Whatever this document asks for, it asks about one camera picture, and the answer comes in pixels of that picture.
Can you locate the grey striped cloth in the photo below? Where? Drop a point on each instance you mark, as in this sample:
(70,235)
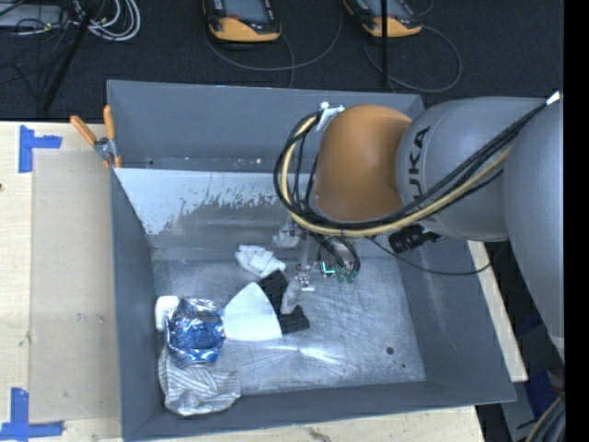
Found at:
(193,389)

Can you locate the white crumpled cloth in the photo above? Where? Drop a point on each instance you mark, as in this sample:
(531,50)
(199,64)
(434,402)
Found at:
(257,259)

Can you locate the white and black sock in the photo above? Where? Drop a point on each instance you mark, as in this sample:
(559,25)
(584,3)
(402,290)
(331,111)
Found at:
(250,313)

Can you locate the pale flat board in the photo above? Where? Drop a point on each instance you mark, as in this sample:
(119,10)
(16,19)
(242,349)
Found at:
(69,270)

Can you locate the white rounded object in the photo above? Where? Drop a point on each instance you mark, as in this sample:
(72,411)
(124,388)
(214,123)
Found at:
(163,311)

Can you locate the grey metal bin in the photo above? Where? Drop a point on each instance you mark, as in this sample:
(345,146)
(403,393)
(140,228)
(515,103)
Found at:
(359,320)

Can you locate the black cylinder on white bracket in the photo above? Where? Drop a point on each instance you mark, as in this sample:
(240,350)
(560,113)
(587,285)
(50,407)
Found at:
(407,240)

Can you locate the blue shiny crumpled packet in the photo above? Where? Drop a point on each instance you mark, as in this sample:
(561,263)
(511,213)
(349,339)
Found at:
(195,334)

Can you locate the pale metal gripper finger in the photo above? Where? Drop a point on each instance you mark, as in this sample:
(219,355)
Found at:
(286,239)
(292,298)

